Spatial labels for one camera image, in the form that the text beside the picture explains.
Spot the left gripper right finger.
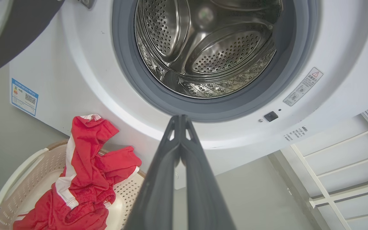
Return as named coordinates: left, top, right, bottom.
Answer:
left=180, top=115, right=237, bottom=230

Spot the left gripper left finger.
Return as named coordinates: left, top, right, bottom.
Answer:
left=124, top=115, right=182, bottom=230

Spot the red garment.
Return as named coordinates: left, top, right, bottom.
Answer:
left=13, top=114, right=142, bottom=230

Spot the cream perforated laundry basket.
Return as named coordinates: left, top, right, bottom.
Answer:
left=0, top=140, right=147, bottom=230

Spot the stainless steel washing machine drum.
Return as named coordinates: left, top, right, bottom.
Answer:
left=135, top=0, right=283, bottom=99

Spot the black washer door with glass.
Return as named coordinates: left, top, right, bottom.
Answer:
left=0, top=0, right=65, bottom=81

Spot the small printed text sticker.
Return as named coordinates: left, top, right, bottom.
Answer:
left=283, top=126, right=309, bottom=142

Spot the grey rubber door gasket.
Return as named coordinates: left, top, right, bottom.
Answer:
left=112, top=0, right=319, bottom=123

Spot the grey warning label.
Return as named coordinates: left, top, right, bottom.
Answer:
left=283, top=67, right=324, bottom=107

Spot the white front-load washing machine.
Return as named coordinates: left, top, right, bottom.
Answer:
left=9, top=0, right=368, bottom=189

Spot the blue energy label sticker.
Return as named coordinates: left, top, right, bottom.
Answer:
left=10, top=78, right=39, bottom=117

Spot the metal door hinge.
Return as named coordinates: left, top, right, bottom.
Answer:
left=77, top=0, right=96, bottom=9

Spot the white metal frame rack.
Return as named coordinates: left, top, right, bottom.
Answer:
left=280, top=121, right=368, bottom=230

